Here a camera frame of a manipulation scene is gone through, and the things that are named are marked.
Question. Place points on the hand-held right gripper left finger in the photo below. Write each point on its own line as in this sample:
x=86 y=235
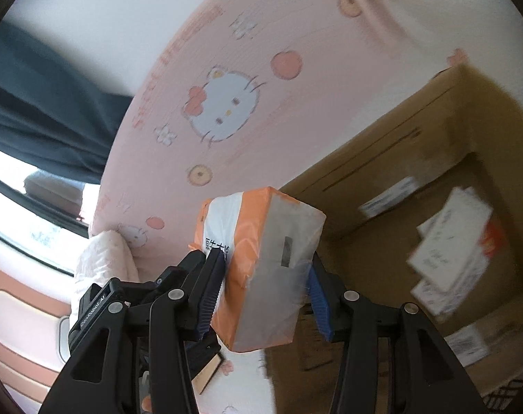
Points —
x=209 y=297

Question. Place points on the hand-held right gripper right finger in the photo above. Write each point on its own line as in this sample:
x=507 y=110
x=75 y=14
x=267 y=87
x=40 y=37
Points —
x=321 y=306

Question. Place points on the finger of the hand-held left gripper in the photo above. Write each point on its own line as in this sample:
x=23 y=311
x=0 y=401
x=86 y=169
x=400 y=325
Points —
x=179 y=274
x=198 y=351

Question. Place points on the brown cardboard package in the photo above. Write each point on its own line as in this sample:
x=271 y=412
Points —
x=207 y=373

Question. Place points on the orange white tissue pack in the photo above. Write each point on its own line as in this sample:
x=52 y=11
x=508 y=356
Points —
x=270 y=267

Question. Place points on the white floral card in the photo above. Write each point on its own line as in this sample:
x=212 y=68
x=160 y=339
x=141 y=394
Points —
x=451 y=299

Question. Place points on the brown cardboard box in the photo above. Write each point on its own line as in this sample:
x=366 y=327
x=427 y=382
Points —
x=373 y=172

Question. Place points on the white notepad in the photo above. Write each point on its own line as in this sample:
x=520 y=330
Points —
x=451 y=233

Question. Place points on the red envelope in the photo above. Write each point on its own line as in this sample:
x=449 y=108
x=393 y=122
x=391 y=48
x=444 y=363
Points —
x=491 y=239

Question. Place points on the white pink print pillow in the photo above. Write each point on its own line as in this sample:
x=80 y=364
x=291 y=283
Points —
x=106 y=258

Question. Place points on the pink white furniture panel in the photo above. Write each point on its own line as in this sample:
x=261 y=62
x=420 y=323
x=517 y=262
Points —
x=19 y=323

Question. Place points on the bright window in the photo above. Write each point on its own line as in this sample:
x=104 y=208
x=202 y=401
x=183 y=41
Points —
x=28 y=224

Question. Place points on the dark curtain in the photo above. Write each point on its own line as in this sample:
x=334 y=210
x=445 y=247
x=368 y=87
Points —
x=37 y=116

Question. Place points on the pink cat print padded bed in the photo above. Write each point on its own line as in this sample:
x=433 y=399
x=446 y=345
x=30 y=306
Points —
x=244 y=30

